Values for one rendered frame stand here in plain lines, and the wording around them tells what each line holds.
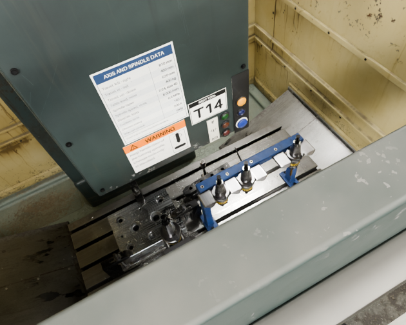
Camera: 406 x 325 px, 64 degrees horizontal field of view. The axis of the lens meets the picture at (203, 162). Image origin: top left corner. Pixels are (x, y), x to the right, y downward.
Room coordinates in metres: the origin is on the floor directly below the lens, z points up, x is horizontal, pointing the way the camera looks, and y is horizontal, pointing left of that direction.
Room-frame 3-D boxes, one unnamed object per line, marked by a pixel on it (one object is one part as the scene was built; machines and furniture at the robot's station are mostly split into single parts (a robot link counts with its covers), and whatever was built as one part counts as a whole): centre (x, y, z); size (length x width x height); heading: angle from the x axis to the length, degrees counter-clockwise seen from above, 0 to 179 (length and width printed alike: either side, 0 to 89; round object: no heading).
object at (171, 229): (0.43, 0.14, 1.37); 0.04 x 0.04 x 0.07
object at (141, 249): (0.65, 0.30, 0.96); 0.29 x 0.23 x 0.05; 108
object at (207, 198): (0.58, 0.01, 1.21); 0.07 x 0.05 x 0.01; 18
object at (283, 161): (0.68, -0.30, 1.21); 0.07 x 0.05 x 0.01; 18
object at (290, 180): (0.77, -0.39, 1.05); 0.10 x 0.05 x 0.30; 18
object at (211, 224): (0.63, 0.03, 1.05); 0.10 x 0.05 x 0.30; 18
